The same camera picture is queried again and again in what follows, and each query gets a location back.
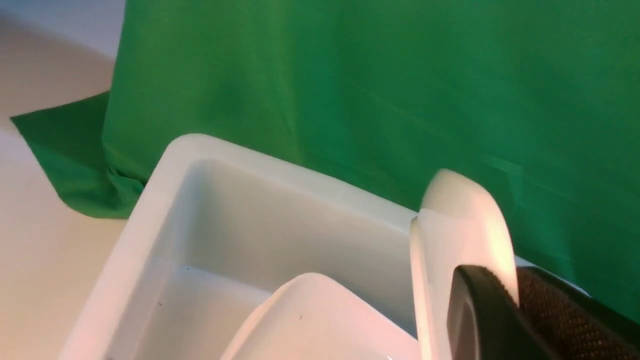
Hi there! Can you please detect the green cloth backdrop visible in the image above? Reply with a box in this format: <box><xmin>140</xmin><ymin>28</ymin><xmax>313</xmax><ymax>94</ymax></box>
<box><xmin>11</xmin><ymin>0</ymin><xmax>640</xmax><ymax>322</ymax></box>

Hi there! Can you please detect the large white plastic tub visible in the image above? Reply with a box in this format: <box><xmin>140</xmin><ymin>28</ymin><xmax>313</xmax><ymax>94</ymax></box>
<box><xmin>58</xmin><ymin>134</ymin><xmax>420</xmax><ymax>360</ymax></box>

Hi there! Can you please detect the stack of white square plates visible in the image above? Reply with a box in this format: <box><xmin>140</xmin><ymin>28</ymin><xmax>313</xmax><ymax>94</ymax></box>
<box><xmin>221</xmin><ymin>273</ymin><xmax>421</xmax><ymax>360</ymax></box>

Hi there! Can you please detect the large white square plate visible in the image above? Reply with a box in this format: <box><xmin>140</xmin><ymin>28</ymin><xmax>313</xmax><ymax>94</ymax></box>
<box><xmin>409</xmin><ymin>169</ymin><xmax>520</xmax><ymax>360</ymax></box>

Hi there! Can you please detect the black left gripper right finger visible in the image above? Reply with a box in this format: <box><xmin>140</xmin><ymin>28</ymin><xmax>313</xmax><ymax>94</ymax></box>
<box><xmin>517</xmin><ymin>266</ymin><xmax>639</xmax><ymax>360</ymax></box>

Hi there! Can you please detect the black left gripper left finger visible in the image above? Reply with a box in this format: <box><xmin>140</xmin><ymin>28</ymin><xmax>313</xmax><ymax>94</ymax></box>
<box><xmin>446</xmin><ymin>265</ymin><xmax>560</xmax><ymax>360</ymax></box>

